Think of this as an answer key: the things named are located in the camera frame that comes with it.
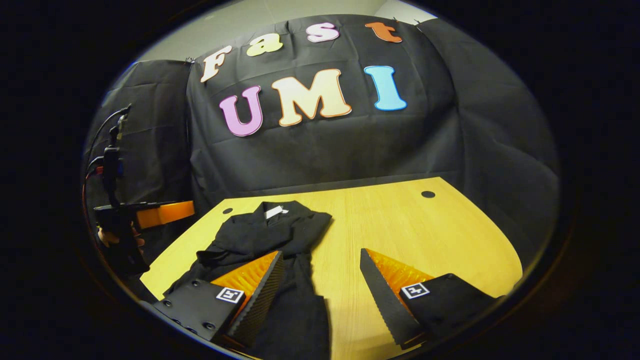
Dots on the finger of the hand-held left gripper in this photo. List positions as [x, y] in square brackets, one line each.
[165, 214]

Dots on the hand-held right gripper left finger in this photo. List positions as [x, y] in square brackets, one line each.
[260, 305]

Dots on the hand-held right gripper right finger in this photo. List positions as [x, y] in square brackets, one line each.
[387, 310]

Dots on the black shirt with white label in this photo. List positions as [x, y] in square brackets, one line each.
[260, 235]

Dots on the black backdrop cloth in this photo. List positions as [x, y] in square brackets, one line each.
[325, 155]

